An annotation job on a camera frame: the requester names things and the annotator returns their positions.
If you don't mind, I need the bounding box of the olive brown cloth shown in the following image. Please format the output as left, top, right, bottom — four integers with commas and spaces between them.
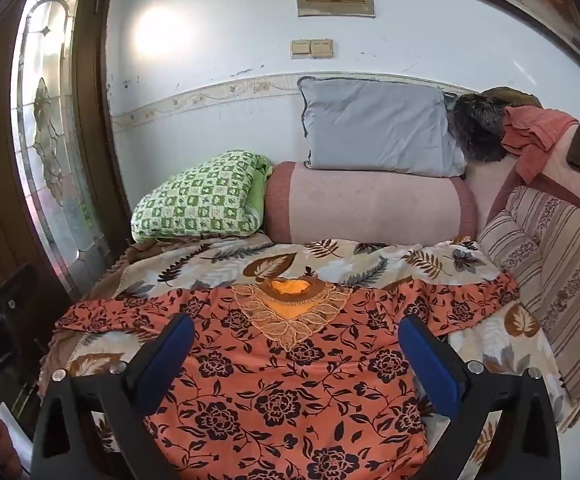
480, 86, 543, 109

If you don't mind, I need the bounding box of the orange towel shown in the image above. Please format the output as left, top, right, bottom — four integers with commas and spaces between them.
500, 106, 580, 185

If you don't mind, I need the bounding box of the small striped cushion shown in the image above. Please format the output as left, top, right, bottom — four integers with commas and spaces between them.
477, 210, 546, 306

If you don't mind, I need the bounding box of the large striped cushion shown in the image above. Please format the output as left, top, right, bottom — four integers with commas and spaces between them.
505, 185, 580, 401

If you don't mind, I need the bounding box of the orange floral garment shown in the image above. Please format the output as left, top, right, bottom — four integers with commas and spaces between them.
52, 275, 521, 480

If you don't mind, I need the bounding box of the dark fuzzy cloth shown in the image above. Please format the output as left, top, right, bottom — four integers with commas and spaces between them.
447, 92, 513, 163

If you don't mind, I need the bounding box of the grey pillow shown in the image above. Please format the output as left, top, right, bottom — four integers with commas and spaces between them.
297, 76, 467, 178

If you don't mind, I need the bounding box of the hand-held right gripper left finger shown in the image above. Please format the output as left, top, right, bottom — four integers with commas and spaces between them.
30, 312, 196, 480

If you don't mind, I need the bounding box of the wooden stained glass door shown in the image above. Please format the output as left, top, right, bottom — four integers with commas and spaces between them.
0, 0, 133, 411

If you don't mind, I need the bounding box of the pink sofa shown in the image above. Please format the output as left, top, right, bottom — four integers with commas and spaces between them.
465, 125, 580, 226

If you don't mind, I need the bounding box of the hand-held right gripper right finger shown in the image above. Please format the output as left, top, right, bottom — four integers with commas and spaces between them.
397, 314, 563, 480

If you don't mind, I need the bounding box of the leaf print blanket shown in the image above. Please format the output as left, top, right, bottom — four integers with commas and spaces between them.
37, 237, 578, 480

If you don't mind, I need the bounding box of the green checkered pillow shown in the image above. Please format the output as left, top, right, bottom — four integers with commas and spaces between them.
130, 150, 275, 242

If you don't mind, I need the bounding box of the pink bolster cushion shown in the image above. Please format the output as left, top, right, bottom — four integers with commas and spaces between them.
262, 161, 480, 246

